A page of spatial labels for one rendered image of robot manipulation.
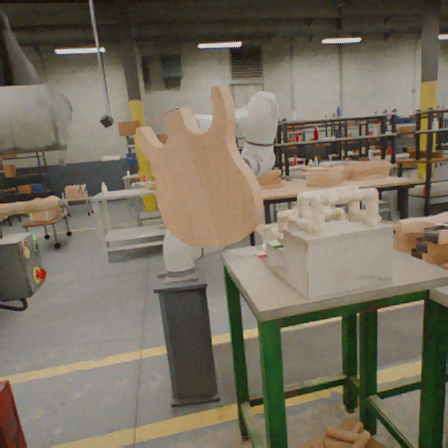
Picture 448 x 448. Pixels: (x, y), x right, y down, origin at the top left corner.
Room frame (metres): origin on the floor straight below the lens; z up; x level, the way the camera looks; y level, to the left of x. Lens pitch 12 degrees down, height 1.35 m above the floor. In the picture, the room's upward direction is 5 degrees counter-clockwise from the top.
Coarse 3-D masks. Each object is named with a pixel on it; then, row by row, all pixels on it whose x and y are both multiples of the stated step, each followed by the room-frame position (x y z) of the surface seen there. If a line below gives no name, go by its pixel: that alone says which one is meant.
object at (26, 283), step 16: (0, 240) 1.12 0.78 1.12; (16, 240) 1.10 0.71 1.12; (32, 240) 1.18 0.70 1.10; (0, 256) 1.06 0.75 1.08; (16, 256) 1.07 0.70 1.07; (32, 256) 1.15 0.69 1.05; (0, 272) 1.06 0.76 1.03; (16, 272) 1.06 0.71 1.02; (32, 272) 1.12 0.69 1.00; (0, 288) 1.05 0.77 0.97; (16, 288) 1.06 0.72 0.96; (32, 288) 1.09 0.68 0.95; (0, 304) 1.07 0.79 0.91
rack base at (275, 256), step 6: (270, 246) 1.09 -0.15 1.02; (270, 252) 1.09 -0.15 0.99; (276, 252) 1.04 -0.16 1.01; (282, 252) 1.00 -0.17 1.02; (270, 258) 1.10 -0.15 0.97; (276, 258) 1.04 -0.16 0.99; (282, 258) 0.99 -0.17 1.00; (270, 264) 1.10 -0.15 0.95; (276, 264) 1.05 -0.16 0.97; (282, 264) 1.00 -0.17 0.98; (276, 270) 1.05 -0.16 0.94; (282, 270) 1.00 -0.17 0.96; (282, 276) 1.00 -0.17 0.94
